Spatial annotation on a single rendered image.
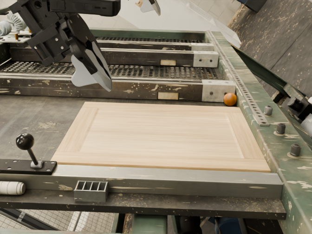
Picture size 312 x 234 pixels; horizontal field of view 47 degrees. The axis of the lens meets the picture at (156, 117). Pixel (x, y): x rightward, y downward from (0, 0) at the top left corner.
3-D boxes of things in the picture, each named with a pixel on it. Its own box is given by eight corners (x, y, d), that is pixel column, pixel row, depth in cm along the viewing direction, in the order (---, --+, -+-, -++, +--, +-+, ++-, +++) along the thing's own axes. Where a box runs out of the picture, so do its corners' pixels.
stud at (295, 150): (301, 158, 92) (302, 147, 91) (291, 157, 92) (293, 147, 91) (297, 153, 94) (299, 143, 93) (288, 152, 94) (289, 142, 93)
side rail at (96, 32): (204, 48, 258) (204, 32, 254) (50, 43, 260) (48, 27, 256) (203, 46, 265) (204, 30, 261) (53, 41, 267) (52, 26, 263)
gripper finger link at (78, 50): (94, 69, 66) (66, 27, 62) (102, 64, 65) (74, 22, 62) (87, 79, 61) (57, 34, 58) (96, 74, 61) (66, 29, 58)
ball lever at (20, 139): (44, 175, 85) (29, 144, 74) (28, 174, 85) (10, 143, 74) (48, 161, 87) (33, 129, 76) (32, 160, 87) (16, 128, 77)
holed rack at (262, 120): (269, 126, 109) (269, 124, 109) (259, 126, 110) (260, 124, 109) (210, 30, 261) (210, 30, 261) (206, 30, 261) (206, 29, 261)
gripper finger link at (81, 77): (90, 100, 68) (61, 59, 65) (116, 87, 67) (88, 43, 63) (86, 107, 66) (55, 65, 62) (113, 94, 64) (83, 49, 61)
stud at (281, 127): (285, 135, 104) (287, 126, 103) (276, 135, 104) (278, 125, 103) (282, 131, 106) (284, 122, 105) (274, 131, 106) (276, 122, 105)
